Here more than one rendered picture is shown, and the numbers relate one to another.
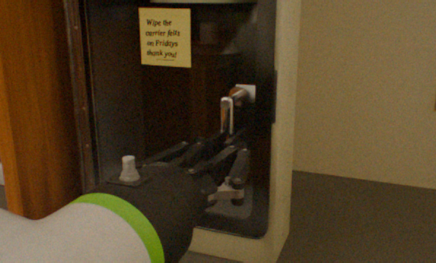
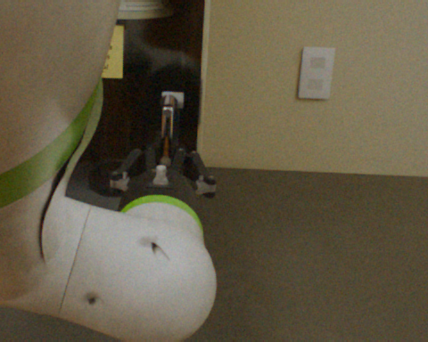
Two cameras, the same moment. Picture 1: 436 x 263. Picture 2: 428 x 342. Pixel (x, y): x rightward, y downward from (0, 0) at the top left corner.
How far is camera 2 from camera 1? 0.34 m
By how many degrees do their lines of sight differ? 18
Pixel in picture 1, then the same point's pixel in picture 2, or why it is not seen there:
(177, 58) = (109, 70)
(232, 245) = not seen: hidden behind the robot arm
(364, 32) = (233, 28)
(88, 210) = (162, 207)
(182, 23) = (115, 38)
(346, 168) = (218, 158)
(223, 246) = not seen: hidden behind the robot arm
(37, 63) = not seen: outside the picture
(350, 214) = (238, 201)
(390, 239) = (279, 218)
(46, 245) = (174, 227)
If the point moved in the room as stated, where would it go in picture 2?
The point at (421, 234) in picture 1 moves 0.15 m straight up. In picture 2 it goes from (300, 211) to (310, 138)
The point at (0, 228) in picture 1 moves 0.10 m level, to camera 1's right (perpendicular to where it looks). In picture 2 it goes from (139, 221) to (245, 207)
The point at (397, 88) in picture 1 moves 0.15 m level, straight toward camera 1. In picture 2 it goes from (264, 79) to (272, 97)
